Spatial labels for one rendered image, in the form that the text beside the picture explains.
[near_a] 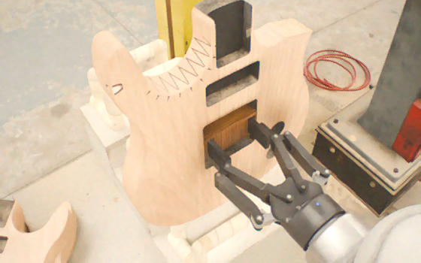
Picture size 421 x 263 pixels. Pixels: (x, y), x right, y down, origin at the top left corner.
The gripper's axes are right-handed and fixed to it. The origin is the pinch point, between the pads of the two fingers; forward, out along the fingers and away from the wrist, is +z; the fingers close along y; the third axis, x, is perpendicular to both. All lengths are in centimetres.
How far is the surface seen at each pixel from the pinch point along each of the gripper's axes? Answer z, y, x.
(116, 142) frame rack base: 27.0, -10.5, -20.2
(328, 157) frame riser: 41, 96, -121
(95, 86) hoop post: 37.7, -9.0, -12.6
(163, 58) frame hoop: 37.4, 8.5, -13.0
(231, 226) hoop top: -1.5, -0.6, -25.4
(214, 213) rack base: 8.0, 1.9, -36.3
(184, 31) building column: 112, 58, -69
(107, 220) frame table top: 21.4, -19.6, -37.2
